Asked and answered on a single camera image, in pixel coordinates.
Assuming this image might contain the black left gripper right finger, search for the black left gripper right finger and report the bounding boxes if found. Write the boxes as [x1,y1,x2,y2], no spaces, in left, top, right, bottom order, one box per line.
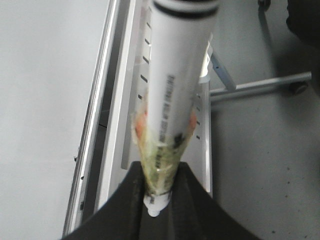
[160,162,258,240]

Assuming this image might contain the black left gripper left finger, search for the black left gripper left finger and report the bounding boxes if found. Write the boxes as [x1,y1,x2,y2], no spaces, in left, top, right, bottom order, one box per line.
[63,161,145,240]

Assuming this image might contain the white taped whiteboard marker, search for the white taped whiteboard marker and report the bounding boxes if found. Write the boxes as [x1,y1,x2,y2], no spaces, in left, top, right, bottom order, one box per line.
[132,0,219,218]

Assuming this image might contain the grey rolling stand base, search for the grey rolling stand base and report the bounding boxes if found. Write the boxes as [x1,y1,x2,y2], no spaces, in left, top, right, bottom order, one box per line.
[209,0,312,98]

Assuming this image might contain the white metal pegboard cart frame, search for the white metal pegboard cart frame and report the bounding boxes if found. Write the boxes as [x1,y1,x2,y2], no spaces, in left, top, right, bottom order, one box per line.
[94,0,212,210]

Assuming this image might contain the white whiteboard with aluminium frame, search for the white whiteboard with aluminium frame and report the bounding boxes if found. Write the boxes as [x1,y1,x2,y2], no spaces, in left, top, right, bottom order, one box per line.
[0,0,109,240]

